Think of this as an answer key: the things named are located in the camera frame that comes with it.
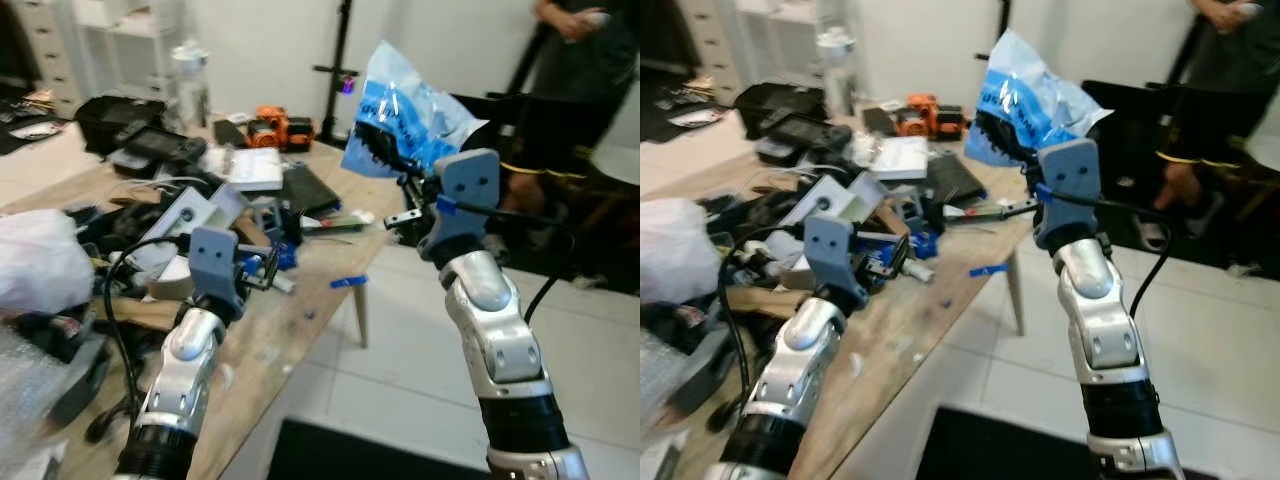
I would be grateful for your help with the white shelf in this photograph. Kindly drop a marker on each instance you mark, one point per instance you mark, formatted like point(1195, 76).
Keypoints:
point(130, 40)
point(780, 30)

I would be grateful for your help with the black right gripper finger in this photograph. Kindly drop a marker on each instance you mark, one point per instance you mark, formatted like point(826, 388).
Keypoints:
point(372, 150)
point(1014, 124)
point(990, 136)
point(400, 138)

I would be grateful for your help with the black printer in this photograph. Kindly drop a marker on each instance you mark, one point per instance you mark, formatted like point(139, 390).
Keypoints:
point(790, 115)
point(130, 125)

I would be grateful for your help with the round white table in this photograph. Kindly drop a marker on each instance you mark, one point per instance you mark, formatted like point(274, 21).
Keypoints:
point(1262, 152)
point(618, 165)

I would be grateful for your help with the clear bubble wrap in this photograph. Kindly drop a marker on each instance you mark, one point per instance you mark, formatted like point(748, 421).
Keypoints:
point(25, 410)
point(662, 400)

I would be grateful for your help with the black flat tablet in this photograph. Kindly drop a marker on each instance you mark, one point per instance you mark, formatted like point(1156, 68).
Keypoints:
point(312, 188)
point(958, 176)

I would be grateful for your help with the white flat box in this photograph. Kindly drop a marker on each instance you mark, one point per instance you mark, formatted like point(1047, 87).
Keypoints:
point(250, 168)
point(902, 157)

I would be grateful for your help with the person in dark clothes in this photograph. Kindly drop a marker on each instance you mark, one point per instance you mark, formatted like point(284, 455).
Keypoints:
point(1225, 90)
point(580, 90)

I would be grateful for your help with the white drawer cabinet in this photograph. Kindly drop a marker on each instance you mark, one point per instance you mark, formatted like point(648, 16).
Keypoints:
point(712, 40)
point(45, 45)

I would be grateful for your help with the grey white box device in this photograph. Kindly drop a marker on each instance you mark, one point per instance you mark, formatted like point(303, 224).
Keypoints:
point(190, 215)
point(835, 198)

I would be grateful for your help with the blue tape strip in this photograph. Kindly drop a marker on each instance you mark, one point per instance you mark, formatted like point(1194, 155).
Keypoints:
point(987, 270)
point(348, 282)

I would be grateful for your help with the white plastic bag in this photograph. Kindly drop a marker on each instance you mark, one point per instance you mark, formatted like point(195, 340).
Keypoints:
point(40, 260)
point(675, 250)

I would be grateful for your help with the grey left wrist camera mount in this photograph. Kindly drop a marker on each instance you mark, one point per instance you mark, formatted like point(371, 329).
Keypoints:
point(832, 250)
point(214, 262)

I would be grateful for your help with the orange black power tool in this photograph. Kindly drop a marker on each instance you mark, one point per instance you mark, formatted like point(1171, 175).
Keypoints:
point(925, 115)
point(275, 128)

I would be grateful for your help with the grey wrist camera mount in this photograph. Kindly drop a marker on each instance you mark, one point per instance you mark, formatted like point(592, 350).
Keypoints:
point(1068, 180)
point(832, 250)
point(214, 262)
point(468, 185)

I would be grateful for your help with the black table mat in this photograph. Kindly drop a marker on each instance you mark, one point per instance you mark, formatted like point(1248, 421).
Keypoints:
point(680, 105)
point(25, 125)

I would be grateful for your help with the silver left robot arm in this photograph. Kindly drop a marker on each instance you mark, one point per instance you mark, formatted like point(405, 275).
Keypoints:
point(190, 350)
point(800, 355)

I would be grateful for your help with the black bulky tool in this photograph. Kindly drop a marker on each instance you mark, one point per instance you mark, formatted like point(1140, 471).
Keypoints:
point(690, 345)
point(70, 360)

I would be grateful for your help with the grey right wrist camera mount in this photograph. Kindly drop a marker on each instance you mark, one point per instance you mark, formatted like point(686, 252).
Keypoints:
point(468, 185)
point(1068, 180)

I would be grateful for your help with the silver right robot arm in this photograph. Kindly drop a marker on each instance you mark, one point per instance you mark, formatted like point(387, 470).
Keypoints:
point(495, 330)
point(1100, 320)

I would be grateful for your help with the blue plastic bag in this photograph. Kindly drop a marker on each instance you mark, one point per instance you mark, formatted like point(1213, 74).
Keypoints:
point(415, 95)
point(1035, 85)

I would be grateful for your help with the black tripod stand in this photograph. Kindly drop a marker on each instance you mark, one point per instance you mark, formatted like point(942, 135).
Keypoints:
point(339, 70)
point(1003, 25)

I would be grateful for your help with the clear water bottle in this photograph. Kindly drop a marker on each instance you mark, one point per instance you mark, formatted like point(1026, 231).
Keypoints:
point(190, 80)
point(835, 65)

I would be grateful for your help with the wooden table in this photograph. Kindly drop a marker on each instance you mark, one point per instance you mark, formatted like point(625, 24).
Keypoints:
point(300, 260)
point(950, 300)

